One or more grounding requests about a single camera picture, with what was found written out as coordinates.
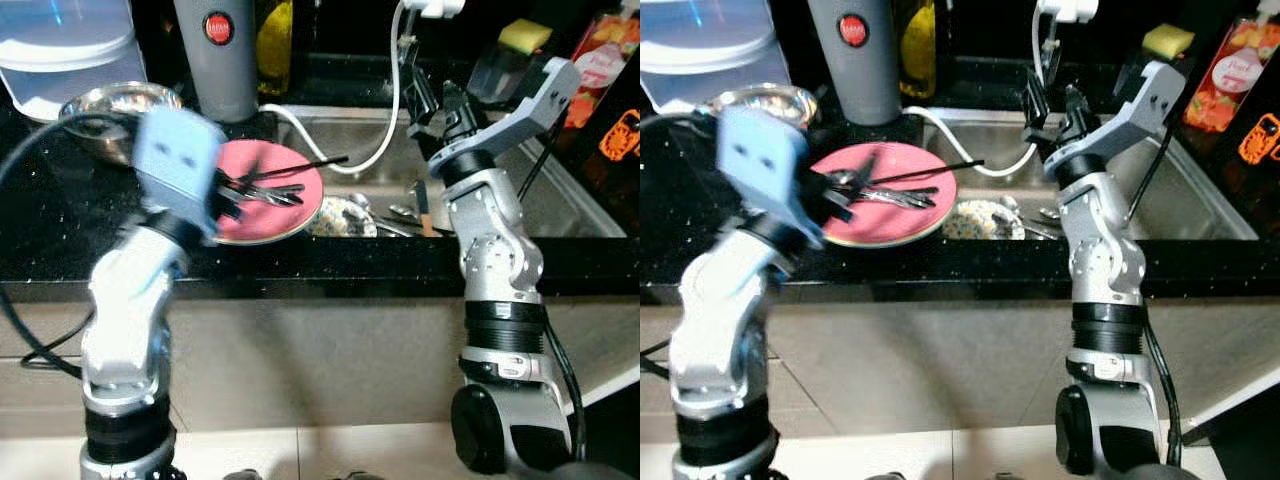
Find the yellow oil bottle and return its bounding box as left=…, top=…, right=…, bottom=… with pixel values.
left=255, top=0, right=296, bottom=98
left=895, top=0, right=939, bottom=73

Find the patterned ceramic bowl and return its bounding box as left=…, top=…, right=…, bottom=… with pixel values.
left=942, top=198, right=1026, bottom=241
left=308, top=195, right=379, bottom=239

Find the pink round plate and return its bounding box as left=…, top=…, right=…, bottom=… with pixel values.
left=212, top=140, right=324, bottom=246
left=808, top=140, right=958, bottom=248

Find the black pouch with orange print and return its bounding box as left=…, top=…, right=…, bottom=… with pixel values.
left=598, top=108, right=641, bottom=161
left=1238, top=112, right=1280, bottom=166

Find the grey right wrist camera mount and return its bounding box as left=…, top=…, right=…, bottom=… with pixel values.
left=470, top=57, right=583, bottom=153
left=1090, top=60, right=1188, bottom=156

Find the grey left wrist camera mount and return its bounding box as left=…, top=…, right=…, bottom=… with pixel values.
left=130, top=108, right=229, bottom=241
left=715, top=105, right=813, bottom=236

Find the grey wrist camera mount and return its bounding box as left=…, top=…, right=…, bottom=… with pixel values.
left=130, top=108, right=229, bottom=241
left=715, top=105, right=813, bottom=236
left=470, top=57, right=583, bottom=153
left=1090, top=60, right=1188, bottom=156

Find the steel spoon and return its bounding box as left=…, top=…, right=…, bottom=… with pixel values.
left=1000, top=195, right=1063, bottom=241
left=830, top=168, right=926, bottom=201
left=225, top=172, right=301, bottom=201
left=350, top=192, right=416, bottom=238

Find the dark translucent sponge holder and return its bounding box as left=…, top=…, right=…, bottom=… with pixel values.
left=1115, top=50, right=1163, bottom=101
left=470, top=45, right=546, bottom=101

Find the red juice packet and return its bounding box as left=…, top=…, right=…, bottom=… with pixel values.
left=563, top=10, right=641, bottom=131
left=1183, top=15, right=1280, bottom=133

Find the black chopstick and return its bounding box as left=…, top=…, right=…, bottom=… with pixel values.
left=240, top=155, right=349, bottom=186
left=870, top=158, right=986, bottom=189

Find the long black cable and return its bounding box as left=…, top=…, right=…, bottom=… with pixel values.
left=0, top=115, right=141, bottom=379

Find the stainless steel sink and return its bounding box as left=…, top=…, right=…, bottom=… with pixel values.
left=903, top=105, right=1259, bottom=241
left=262, top=105, right=626, bottom=241

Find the grey kettle with red logo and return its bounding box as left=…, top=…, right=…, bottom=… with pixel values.
left=172, top=0, right=263, bottom=123
left=805, top=0, right=904, bottom=126

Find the stainless steel bowl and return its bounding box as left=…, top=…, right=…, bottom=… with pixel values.
left=705, top=83, right=816, bottom=131
left=60, top=82, right=184, bottom=166

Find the yellow sponge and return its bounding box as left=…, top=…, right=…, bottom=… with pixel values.
left=498, top=18, right=554, bottom=53
left=1142, top=22, right=1198, bottom=59

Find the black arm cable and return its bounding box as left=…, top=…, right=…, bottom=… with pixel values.
left=540, top=320, right=591, bottom=463
left=1143, top=320, right=1186, bottom=466

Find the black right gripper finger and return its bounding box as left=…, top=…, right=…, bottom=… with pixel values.
left=405, top=68, right=441, bottom=136
left=443, top=83, right=479, bottom=131
left=1022, top=75, right=1053, bottom=141
left=1060, top=85, right=1093, bottom=136

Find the clear plastic lidded container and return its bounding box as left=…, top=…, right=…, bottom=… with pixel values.
left=640, top=0, right=791, bottom=113
left=0, top=0, right=149, bottom=121

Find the steel fork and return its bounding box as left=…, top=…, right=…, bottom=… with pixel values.
left=860, top=185, right=943, bottom=211
left=245, top=185, right=306, bottom=208

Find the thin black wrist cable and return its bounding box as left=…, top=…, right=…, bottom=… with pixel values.
left=1125, top=130, right=1176, bottom=221
left=515, top=115, right=566, bottom=201

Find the white flexible hose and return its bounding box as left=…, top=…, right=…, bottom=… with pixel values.
left=903, top=0, right=1056, bottom=179
left=260, top=0, right=416, bottom=176

